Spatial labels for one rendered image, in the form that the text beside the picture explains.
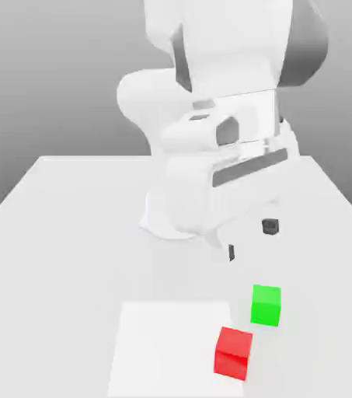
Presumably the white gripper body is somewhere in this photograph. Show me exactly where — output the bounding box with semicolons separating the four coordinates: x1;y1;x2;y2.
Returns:
205;140;301;238

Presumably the small green cube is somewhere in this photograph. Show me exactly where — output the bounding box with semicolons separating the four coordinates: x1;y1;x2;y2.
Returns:
249;283;283;328

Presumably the small red cube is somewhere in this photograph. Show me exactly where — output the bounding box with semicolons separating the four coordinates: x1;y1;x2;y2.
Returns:
213;326;254;382

